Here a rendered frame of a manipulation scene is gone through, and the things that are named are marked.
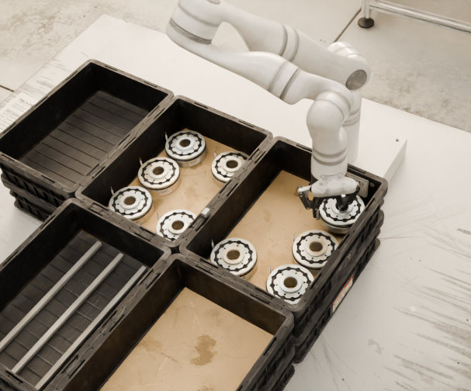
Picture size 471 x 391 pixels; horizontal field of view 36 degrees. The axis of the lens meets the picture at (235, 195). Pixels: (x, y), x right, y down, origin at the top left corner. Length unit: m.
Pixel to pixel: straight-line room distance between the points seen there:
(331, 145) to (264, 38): 0.26
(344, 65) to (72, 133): 0.76
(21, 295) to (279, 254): 0.58
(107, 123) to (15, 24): 2.06
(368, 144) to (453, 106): 1.32
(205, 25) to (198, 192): 0.49
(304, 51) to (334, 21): 2.09
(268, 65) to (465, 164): 0.79
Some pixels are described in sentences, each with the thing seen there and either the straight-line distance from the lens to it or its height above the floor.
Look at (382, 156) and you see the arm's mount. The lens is 1.89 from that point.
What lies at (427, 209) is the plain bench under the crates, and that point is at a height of 0.70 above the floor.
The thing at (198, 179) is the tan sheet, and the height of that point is 0.83.
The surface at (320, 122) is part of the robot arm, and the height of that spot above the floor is 1.20.
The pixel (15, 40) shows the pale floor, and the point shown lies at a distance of 3.85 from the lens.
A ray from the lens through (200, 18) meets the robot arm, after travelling 1.39.
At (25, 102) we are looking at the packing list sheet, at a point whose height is 0.70.
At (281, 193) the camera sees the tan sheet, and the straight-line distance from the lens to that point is 1.72.
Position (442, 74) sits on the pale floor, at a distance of 3.36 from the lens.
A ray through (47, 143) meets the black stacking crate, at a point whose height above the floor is 0.83.
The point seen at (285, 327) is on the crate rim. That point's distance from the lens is 1.39.
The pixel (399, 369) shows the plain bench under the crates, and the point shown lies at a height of 0.70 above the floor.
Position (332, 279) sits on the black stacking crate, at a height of 0.86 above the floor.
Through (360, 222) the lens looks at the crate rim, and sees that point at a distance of 1.54.
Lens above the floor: 2.13
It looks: 49 degrees down
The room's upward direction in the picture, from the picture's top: 7 degrees counter-clockwise
